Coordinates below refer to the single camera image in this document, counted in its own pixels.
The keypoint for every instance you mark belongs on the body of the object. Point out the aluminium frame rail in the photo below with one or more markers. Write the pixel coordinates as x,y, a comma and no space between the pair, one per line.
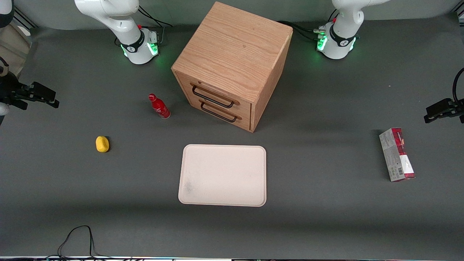
25,19

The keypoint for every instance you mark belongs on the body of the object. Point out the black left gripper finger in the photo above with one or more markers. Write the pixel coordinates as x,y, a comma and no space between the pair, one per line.
432,118
442,107

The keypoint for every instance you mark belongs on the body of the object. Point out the beige plastic tray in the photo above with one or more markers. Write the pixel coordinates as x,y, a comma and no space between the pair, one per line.
223,175

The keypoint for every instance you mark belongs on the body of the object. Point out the yellow lemon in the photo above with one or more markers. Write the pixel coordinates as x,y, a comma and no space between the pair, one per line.
102,144

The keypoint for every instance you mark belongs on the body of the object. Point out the red coke bottle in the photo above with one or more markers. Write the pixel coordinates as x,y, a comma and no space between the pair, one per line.
161,108

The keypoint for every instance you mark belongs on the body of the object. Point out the wooden drawer cabinet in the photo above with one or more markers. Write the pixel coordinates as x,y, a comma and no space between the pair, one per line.
232,47

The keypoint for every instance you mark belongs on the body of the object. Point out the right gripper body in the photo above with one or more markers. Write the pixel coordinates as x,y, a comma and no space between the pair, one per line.
9,92

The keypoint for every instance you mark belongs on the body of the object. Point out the beige background object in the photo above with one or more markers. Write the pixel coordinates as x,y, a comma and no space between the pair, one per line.
14,47

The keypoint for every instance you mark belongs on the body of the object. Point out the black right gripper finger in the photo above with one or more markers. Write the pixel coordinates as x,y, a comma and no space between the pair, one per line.
53,104
43,92

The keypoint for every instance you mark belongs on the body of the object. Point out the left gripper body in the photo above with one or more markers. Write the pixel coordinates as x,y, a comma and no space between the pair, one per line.
457,107

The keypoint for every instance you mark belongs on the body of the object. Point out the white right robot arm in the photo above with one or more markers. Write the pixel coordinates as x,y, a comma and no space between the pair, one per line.
123,25

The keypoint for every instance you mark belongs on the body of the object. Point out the grey red carton box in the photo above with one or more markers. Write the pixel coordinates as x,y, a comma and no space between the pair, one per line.
397,156

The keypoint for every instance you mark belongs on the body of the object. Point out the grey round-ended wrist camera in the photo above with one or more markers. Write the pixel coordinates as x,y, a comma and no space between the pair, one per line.
3,108

